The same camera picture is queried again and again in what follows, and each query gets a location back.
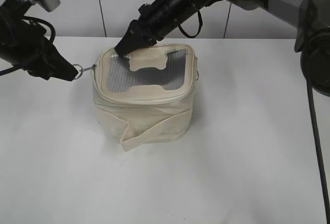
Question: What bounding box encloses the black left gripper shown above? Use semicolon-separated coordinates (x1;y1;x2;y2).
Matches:
19;26;78;82

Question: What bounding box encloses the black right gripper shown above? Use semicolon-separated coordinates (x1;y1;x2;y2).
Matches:
114;0;199;58

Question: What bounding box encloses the silver zipper pull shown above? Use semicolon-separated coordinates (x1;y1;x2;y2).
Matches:
73;64;96;73

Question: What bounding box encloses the cream canvas zipper bag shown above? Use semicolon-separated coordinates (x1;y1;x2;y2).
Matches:
92;44;198;151

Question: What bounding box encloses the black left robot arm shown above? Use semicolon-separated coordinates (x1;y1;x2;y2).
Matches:
1;0;78;82

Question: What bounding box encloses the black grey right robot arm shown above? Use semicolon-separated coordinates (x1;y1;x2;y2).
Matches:
115;0;329;95

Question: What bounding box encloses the black cable right side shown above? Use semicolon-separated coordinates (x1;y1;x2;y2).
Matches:
306;79;330;209

